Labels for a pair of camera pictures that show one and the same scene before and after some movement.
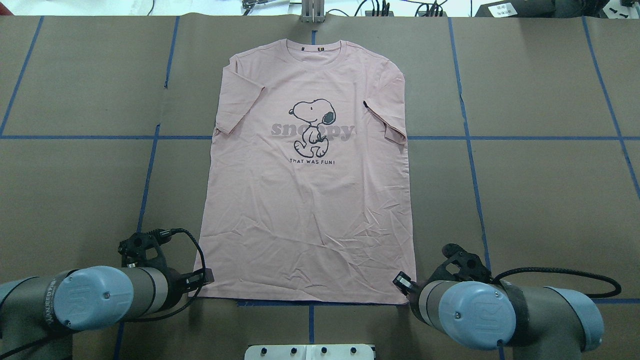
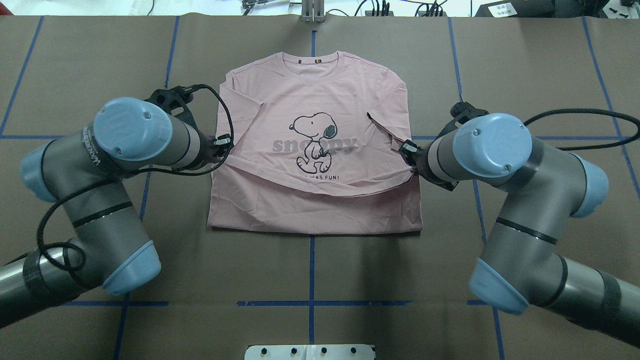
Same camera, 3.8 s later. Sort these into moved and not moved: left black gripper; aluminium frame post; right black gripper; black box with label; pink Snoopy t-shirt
Moved: pink Snoopy t-shirt; left black gripper; right black gripper
Not moved: aluminium frame post; black box with label
